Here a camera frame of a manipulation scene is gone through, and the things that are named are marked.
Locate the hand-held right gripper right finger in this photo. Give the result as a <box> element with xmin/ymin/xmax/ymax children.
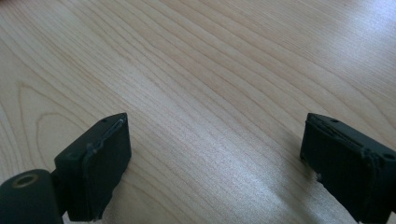
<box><xmin>299</xmin><ymin>112</ymin><xmax>396</xmax><ymax>224</ymax></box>

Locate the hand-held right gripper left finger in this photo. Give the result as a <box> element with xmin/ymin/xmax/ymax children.
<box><xmin>53</xmin><ymin>112</ymin><xmax>133</xmax><ymax>223</ymax></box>

